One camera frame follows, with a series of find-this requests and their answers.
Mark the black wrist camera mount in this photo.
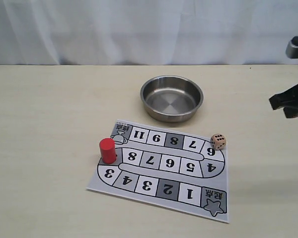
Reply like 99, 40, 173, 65
285, 36, 298, 59

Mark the paper number game board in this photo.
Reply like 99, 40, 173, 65
87, 120, 229, 223

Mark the red cylinder game piece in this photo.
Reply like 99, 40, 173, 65
99, 138, 116, 164

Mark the stainless steel round bowl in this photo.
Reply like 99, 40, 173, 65
140, 75, 204, 123

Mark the white backdrop curtain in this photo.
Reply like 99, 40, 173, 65
0, 0, 298, 65

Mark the wooden die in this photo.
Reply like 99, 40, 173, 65
210, 133, 226, 150

